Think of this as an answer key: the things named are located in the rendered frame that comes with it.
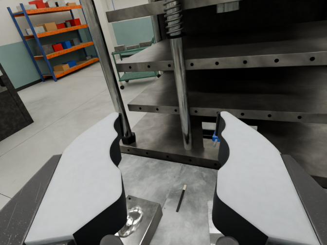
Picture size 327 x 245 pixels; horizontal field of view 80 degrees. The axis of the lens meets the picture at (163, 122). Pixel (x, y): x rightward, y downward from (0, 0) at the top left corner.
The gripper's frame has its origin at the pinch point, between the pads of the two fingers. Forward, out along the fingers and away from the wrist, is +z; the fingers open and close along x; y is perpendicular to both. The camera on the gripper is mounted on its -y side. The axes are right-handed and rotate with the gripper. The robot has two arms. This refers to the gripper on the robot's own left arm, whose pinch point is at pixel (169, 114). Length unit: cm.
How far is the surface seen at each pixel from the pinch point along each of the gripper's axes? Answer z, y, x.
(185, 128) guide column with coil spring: 80, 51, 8
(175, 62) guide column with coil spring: 80, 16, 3
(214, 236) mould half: 23, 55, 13
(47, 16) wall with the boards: 740, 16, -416
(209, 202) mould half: 34, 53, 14
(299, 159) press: 63, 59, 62
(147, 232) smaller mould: 28, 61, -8
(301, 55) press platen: 66, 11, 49
